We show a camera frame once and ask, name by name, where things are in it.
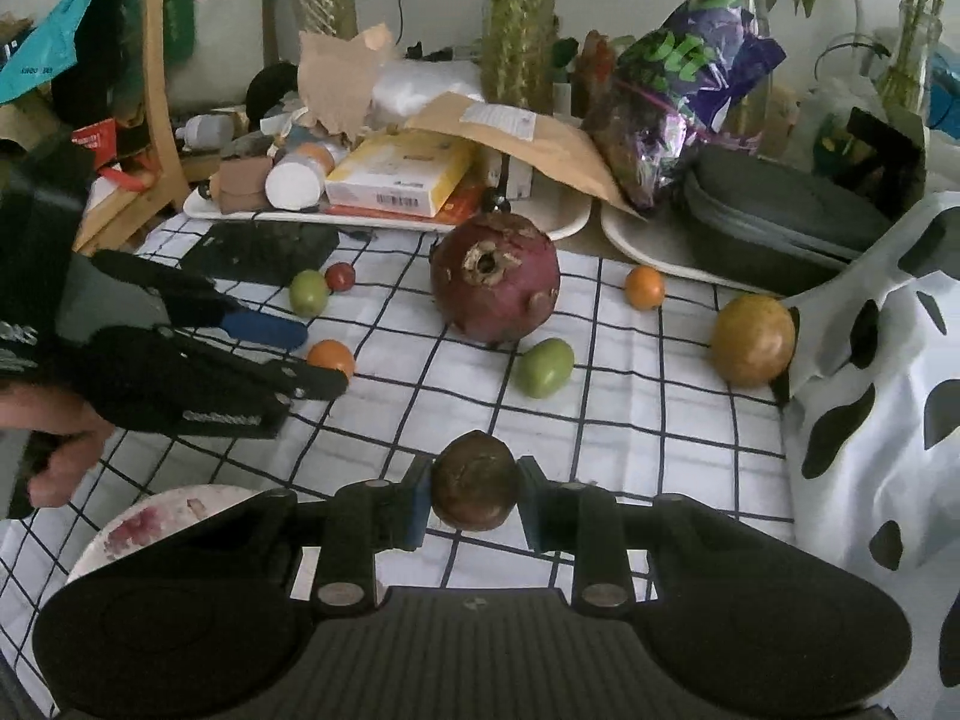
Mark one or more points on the grey zip case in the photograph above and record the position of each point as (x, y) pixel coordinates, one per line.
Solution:
(765, 210)

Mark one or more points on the dark brown round fruit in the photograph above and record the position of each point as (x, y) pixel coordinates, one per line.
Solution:
(475, 481)

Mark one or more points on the small brown cardboard box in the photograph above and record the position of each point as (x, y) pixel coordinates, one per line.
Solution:
(244, 184)

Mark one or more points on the small red fruit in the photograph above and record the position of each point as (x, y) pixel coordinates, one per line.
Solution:
(340, 277)

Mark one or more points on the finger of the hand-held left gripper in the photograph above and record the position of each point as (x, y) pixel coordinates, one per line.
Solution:
(225, 382)
(262, 330)

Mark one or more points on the white capped bottle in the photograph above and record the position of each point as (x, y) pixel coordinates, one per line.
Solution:
(294, 184)

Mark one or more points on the black angular bracket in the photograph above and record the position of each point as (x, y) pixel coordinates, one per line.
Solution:
(889, 157)

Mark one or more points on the small orange fruit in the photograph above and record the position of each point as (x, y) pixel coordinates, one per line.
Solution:
(331, 356)
(645, 287)

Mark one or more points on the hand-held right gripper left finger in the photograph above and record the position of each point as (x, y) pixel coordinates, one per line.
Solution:
(415, 514)

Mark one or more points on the red packet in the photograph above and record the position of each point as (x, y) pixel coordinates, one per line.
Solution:
(94, 141)

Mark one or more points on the yellow cardboard box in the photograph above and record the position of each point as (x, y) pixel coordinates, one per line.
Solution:
(397, 172)

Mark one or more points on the wooden chair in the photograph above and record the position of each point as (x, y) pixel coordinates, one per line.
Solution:
(161, 127)

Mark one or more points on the black round object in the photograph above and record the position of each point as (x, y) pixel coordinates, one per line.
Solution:
(270, 94)

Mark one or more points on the black flat device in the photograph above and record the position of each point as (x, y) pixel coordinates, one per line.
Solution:
(262, 249)

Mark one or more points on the teal plastic bag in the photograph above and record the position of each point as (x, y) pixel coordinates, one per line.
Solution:
(52, 30)

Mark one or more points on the yellow-brown round fruit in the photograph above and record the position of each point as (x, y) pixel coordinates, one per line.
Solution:
(752, 341)

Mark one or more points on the white floral plate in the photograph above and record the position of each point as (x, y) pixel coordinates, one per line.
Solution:
(150, 525)

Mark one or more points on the purple plastic bag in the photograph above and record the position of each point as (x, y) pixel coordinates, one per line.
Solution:
(675, 90)

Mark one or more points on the clear glass bottle vase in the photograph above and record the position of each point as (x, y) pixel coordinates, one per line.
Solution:
(911, 60)

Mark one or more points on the small green fruit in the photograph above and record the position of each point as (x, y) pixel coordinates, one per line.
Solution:
(545, 367)
(309, 292)

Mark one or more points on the checked bed sheet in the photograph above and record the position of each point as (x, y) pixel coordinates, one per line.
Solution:
(660, 427)

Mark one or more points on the white oval tray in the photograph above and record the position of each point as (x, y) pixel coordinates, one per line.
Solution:
(555, 221)
(645, 247)

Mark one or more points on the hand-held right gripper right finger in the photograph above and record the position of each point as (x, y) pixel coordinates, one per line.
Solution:
(534, 514)

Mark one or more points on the brown padded envelope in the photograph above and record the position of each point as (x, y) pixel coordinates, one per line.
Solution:
(540, 142)

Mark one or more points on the person's left hand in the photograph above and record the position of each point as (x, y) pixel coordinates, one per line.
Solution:
(52, 435)

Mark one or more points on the torn brown paper bag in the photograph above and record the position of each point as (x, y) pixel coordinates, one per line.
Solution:
(337, 82)

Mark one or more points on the white lying bottle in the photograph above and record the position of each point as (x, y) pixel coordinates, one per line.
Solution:
(206, 131)

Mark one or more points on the cow-print blanket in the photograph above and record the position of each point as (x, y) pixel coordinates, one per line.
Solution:
(877, 465)

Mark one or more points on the red dragon fruit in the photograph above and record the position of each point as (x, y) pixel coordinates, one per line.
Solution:
(495, 277)

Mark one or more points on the white plastic bag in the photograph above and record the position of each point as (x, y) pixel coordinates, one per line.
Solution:
(427, 86)

